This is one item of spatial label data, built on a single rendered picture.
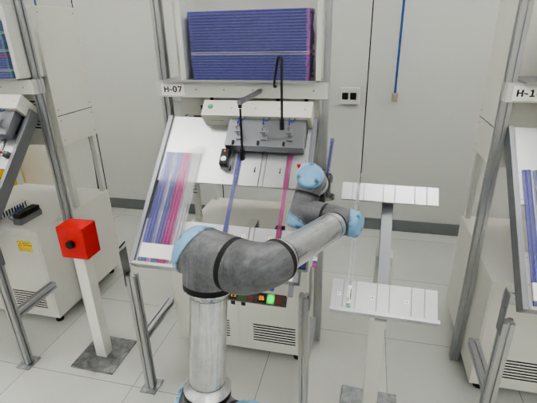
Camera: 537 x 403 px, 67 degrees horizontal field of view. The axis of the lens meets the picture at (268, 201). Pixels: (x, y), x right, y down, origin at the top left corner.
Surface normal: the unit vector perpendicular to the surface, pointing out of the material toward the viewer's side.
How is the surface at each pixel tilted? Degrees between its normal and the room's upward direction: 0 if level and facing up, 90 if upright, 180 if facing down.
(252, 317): 90
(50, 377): 0
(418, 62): 90
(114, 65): 90
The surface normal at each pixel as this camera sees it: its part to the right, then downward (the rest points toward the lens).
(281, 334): -0.23, 0.38
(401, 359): -0.02, -0.92
